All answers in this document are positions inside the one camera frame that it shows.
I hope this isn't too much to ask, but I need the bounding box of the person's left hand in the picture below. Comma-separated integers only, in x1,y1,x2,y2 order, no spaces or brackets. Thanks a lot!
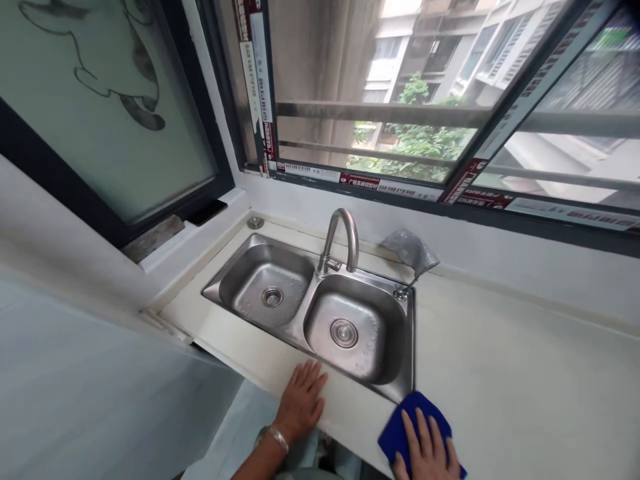
272,359,329,444

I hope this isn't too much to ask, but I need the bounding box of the flat black rectangular object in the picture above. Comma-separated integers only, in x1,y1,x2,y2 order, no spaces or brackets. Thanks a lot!
187,199,227,227

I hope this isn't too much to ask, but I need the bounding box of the blue cleaning cloth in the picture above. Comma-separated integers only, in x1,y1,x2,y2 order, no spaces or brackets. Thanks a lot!
377,391,469,479

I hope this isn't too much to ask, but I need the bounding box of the person's right hand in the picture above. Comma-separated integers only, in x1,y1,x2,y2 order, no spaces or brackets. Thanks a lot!
391,407,463,480

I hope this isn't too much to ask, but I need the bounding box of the person's right index finger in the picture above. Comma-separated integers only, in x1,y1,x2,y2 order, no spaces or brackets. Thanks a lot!
401,408,427,451

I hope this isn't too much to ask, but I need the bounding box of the frosted glass window with drawing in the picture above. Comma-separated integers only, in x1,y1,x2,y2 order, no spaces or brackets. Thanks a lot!
0,0,237,251

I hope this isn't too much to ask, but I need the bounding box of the curved steel faucet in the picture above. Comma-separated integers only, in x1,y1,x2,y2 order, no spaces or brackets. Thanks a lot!
317,207,361,277

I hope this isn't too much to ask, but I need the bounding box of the sliding window with railing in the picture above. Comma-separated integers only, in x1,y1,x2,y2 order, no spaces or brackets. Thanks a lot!
219,0,640,246

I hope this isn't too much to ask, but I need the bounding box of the stainless steel double sink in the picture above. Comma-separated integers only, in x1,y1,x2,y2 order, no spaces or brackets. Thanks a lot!
200,231,417,407

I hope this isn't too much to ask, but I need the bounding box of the person's right ring finger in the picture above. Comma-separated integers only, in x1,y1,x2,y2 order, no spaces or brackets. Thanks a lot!
433,417,453,451

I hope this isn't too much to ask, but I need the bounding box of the person's right middle finger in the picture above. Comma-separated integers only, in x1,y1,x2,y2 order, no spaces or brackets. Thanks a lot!
417,407,442,446

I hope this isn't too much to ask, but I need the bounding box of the weathered wooden block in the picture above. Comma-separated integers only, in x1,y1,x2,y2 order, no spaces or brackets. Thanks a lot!
121,214,185,262

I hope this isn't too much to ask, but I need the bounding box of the round sink drain plug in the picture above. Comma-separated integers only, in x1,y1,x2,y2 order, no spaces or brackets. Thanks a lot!
329,318,359,349

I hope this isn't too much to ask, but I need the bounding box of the grey crumpled cloth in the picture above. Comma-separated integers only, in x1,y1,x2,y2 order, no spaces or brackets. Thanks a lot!
379,228,441,290

